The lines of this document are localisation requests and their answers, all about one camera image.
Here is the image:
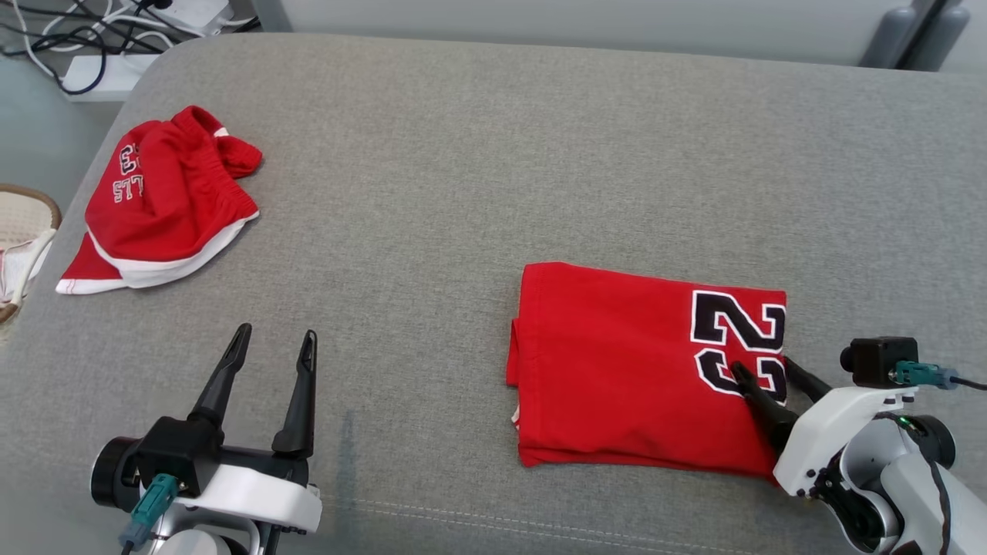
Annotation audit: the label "red jersey number 23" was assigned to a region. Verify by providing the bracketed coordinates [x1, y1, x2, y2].
[506, 262, 789, 484]

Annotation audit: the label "double grey partition post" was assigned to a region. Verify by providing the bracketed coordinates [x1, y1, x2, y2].
[858, 0, 972, 72]

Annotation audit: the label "single grey partition post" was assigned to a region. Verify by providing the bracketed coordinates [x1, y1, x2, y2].
[253, 0, 294, 33]

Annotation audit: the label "red Bulls shorts white hem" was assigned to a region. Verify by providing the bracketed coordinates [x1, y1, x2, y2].
[56, 106, 264, 296]

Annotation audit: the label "plain white power strip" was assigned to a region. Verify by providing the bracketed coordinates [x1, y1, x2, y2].
[61, 53, 160, 103]

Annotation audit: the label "white power strips with cables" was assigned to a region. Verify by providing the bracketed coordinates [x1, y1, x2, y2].
[0, 0, 263, 96]

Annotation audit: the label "wide white partition panel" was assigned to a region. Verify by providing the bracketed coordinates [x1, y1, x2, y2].
[279, 0, 926, 68]

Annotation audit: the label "left camera cable teal plug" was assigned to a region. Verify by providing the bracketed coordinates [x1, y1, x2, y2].
[118, 473, 180, 555]

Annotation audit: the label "white power strip with adapter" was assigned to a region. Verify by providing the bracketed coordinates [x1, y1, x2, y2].
[149, 0, 234, 36]

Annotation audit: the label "camera cable teal plug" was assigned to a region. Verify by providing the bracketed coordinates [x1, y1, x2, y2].
[118, 473, 180, 555]
[893, 361, 987, 391]

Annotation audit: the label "white floor cable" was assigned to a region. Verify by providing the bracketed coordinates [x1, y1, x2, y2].
[9, 0, 182, 79]

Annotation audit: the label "right camera cable teal plug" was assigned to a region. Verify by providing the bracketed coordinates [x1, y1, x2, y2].
[893, 361, 987, 391]

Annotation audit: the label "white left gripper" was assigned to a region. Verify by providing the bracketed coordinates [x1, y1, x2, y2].
[166, 323, 323, 555]

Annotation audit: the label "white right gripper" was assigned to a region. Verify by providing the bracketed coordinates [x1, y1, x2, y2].
[729, 356, 918, 498]

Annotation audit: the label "beige woven laundry basket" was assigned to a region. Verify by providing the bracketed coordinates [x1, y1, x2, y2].
[0, 183, 63, 326]

